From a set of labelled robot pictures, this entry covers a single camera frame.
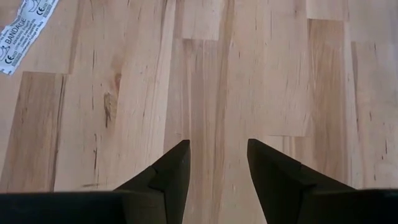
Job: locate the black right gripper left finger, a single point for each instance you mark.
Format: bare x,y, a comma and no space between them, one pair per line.
168,193

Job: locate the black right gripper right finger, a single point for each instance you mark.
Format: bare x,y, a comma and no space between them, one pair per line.
280,193

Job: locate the white adhesive bandage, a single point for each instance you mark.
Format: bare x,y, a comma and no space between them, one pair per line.
25,34

